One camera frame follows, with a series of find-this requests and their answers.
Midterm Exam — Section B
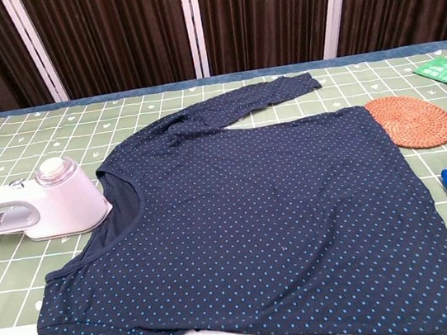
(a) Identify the white garment steamer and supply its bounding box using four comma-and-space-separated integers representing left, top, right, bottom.
0, 149, 118, 249

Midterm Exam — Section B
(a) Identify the blue felt table cover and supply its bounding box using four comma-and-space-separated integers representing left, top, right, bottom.
0, 39, 447, 121

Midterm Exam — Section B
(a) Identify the green checked tablecloth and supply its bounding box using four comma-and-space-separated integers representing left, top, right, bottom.
0, 47, 447, 335

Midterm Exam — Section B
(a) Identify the navy polka dot shirt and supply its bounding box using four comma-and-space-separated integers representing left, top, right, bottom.
2, 52, 447, 335

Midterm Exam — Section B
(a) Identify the orange woven round coaster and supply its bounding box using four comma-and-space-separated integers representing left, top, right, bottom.
362, 88, 447, 156

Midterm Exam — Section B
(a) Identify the dark brown curtain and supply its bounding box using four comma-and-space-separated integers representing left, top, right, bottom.
0, 0, 447, 119

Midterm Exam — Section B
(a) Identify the white screen frame post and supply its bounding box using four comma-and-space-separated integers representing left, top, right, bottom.
1, 0, 70, 109
180, 0, 213, 80
315, 0, 363, 60

